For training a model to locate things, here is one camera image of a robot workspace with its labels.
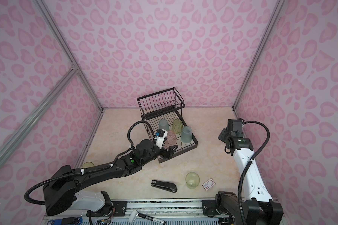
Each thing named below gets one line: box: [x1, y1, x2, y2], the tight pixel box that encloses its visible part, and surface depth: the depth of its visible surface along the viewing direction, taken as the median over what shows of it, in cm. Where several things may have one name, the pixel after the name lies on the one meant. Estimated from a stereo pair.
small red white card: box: [201, 178, 216, 192], surface depth 82 cm
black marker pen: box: [128, 209, 167, 225], surface depth 70 cm
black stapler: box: [151, 179, 178, 193], surface depth 80 cm
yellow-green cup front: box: [185, 171, 200, 189], surface depth 78 cm
